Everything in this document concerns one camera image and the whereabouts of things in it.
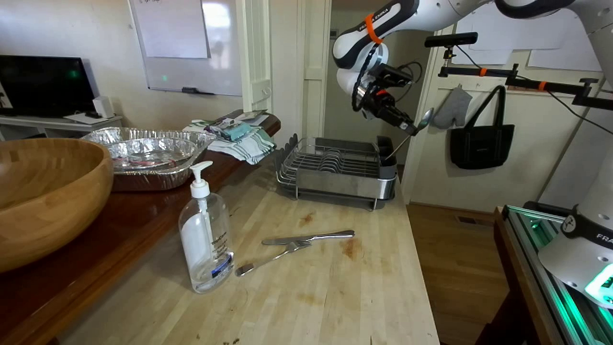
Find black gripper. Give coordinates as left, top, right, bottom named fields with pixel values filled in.
left=365, top=87, right=426, bottom=137

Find silver spoon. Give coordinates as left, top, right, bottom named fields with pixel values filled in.
left=384, top=108, right=437, bottom=162

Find black cutlery holder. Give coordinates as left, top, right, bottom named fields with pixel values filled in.
left=374, top=133, right=401, bottom=168

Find grey oven mitt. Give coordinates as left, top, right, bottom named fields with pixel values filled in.
left=430, top=85, right=476, bottom=129

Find black tote bag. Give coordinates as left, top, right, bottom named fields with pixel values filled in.
left=449, top=83, right=516, bottom=170

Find grey metal dish rack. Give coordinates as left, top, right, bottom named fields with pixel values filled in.
left=275, top=131, right=401, bottom=208

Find silver table knife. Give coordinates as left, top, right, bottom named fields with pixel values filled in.
left=261, top=229, right=357, bottom=248

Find striped folded kitchen towels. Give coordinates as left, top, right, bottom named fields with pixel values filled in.
left=183, top=108, right=278, bottom=166

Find teal folded cloth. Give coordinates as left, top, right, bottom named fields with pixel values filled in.
left=219, top=120, right=253, bottom=141

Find aluminium robot mounting stand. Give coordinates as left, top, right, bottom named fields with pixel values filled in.
left=495, top=200, right=613, bottom=345

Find silver fork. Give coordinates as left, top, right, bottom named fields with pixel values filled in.
left=234, top=239, right=315, bottom=277

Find white whiteboard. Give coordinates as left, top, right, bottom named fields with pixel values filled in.
left=127, top=0, right=246, bottom=97

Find clear hand sanitizer pump bottle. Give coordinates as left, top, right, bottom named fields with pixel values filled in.
left=177, top=158, right=236, bottom=294

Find white paper on whiteboard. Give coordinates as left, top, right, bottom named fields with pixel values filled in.
left=131, top=0, right=211, bottom=60

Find aluminium foil tray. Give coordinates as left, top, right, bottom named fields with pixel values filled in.
left=83, top=124, right=211, bottom=191

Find black monitor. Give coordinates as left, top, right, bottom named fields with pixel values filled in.
left=0, top=53, right=102, bottom=120

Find white desk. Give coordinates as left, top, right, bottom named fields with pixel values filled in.
left=0, top=112, right=127, bottom=139

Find large wooden bowl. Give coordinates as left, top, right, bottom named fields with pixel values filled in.
left=0, top=135, right=116, bottom=273

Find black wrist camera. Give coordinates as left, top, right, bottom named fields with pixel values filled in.
left=376, top=62, right=418, bottom=87

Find black stereo camera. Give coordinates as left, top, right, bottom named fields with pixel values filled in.
left=424, top=30, right=479, bottom=49

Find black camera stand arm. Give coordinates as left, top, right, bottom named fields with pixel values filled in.
left=439, top=43, right=612, bottom=108

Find white wall paper sheet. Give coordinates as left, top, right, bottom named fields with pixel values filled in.
left=457, top=11, right=535, bottom=64
left=529, top=7, right=604, bottom=72

